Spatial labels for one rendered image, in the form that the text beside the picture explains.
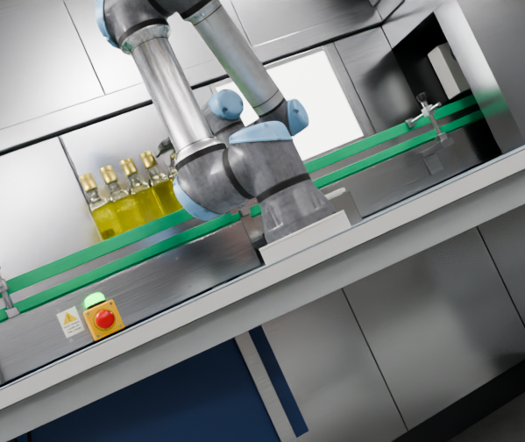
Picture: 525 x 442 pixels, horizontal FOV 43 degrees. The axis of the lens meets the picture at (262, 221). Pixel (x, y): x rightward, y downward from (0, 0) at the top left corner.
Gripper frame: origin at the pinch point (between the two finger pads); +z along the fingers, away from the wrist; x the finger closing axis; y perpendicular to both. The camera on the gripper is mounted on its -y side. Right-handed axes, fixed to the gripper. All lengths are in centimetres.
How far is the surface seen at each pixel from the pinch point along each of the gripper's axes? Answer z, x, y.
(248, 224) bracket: -16.7, 2.8, 28.9
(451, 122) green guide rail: -28, 82, 24
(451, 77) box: -20, 102, 9
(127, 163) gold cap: 2.0, -11.7, 0.1
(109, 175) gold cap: 3.6, -17.3, 1.5
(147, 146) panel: 12.1, 1.9, -5.7
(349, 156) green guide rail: -17, 45, 22
